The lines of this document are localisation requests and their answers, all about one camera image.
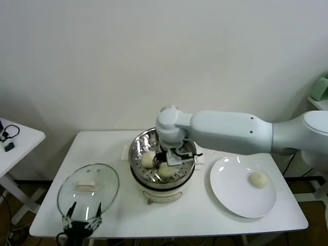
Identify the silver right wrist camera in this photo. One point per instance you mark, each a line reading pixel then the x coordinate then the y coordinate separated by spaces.
pixel 174 159

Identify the small black box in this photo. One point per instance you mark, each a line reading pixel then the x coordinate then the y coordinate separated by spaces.
pixel 9 147

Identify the small white side table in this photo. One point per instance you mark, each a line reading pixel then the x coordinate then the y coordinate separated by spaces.
pixel 25 138

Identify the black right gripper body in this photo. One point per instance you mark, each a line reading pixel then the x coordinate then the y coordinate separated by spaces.
pixel 162 157

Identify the white rectangular work table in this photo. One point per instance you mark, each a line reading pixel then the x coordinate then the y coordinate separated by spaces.
pixel 102 146

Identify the round glass pot lid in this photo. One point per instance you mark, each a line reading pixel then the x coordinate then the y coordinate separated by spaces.
pixel 102 176

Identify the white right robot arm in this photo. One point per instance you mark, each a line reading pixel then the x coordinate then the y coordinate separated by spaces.
pixel 230 133

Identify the white electric cooker base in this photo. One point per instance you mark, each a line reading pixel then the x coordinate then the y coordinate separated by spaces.
pixel 161 196

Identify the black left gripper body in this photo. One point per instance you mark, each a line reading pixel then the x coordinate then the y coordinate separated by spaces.
pixel 77 232

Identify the white steamed baozi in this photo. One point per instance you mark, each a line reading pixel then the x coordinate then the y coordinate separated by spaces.
pixel 166 172
pixel 259 180
pixel 148 159

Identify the white stand frame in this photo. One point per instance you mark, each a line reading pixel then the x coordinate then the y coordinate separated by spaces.
pixel 317 189

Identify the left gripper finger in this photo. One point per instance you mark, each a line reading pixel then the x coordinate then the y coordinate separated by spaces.
pixel 71 211
pixel 99 212

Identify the perforated steel steamer basket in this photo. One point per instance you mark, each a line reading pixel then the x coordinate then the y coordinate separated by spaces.
pixel 135 153

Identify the large white round plate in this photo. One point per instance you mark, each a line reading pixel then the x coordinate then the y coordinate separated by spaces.
pixel 230 189

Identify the pale green appliance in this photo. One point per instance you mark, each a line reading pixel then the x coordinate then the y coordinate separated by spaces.
pixel 321 88

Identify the white shelf board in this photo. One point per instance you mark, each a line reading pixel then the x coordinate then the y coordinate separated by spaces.
pixel 319 103

